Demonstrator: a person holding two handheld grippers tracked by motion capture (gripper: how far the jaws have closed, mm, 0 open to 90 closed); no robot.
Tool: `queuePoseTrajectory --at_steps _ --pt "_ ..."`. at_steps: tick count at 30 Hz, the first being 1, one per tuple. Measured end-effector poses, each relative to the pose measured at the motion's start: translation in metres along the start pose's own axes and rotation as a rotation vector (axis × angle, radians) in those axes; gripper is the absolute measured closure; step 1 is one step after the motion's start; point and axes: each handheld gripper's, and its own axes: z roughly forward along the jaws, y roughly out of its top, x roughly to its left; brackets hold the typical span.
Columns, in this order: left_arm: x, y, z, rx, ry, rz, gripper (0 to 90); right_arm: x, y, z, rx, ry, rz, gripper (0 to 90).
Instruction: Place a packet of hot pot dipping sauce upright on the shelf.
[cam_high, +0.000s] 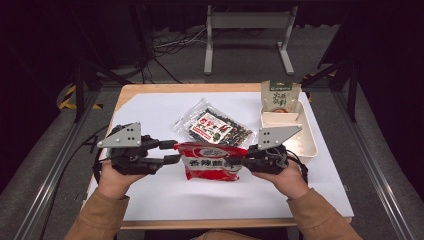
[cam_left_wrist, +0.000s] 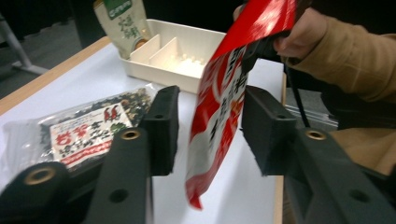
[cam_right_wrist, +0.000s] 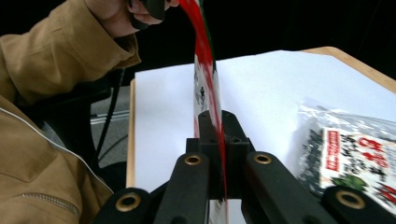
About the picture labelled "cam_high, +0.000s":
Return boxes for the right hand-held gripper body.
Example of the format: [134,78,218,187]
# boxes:
[247,124,304,176]

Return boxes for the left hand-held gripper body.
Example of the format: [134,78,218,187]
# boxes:
[96,121,165,176]

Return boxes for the cream divided plastic container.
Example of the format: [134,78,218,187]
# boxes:
[259,99,319,160]

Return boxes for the red seasoning packet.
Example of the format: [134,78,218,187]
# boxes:
[173,141,250,182]

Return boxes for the green and beige food packet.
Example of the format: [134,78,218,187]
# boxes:
[260,79,302,115]

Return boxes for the person's right hand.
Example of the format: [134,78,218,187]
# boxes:
[250,161,312,201]

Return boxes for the person's left hand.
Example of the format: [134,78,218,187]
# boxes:
[95,159,148,201]

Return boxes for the white table sheet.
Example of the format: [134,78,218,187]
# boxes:
[79,91,355,223]

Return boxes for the clear packet of dark dried food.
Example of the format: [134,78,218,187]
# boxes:
[172,97,258,148]

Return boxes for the black stand legs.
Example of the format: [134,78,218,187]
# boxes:
[299,59,360,123]
[70,59,134,123]

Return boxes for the yellow and black hazard tape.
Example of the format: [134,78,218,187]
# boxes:
[58,84,104,111]

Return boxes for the person's lap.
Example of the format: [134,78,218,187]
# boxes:
[192,229,265,240]

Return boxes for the grey metal stand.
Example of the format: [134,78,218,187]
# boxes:
[203,4,299,76]

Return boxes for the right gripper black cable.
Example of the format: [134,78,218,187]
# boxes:
[285,149,310,185]

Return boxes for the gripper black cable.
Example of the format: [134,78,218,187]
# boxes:
[285,149,310,185]
[91,148,112,184]

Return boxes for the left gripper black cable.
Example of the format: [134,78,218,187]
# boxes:
[91,148,112,184]

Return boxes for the black floor cable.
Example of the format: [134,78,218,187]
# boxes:
[39,124,110,240]

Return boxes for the aluminium floor rail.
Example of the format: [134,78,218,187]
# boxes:
[333,91,415,240]
[13,90,101,240]

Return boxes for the bundle of floor cables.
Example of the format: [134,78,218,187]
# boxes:
[141,27,208,85]

